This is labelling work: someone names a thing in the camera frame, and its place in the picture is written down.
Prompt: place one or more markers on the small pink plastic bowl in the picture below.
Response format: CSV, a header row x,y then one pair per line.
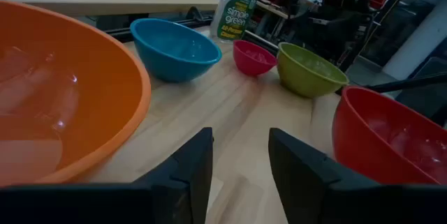
x,y
249,64

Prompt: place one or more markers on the black office chair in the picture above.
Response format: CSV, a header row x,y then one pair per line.
x,y
338,18

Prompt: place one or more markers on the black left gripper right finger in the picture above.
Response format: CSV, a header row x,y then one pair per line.
x,y
297,175

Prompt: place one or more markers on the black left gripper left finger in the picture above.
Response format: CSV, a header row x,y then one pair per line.
x,y
188,168

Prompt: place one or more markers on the black metal bar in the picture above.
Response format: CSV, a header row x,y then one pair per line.
x,y
405,83

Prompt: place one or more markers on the large orange plastic bowl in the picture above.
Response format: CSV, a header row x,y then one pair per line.
x,y
104,77

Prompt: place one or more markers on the blue plastic bowl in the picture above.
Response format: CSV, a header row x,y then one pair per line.
x,y
167,60

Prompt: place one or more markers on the green plastic bowl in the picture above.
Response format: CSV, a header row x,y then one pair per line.
x,y
300,79

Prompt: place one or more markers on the clear green-label cleaner spray bottle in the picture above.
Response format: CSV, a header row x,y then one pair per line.
x,y
234,14

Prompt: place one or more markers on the large red plastic bowl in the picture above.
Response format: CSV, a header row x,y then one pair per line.
x,y
363,147

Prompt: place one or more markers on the white column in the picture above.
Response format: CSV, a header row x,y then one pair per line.
x,y
419,42

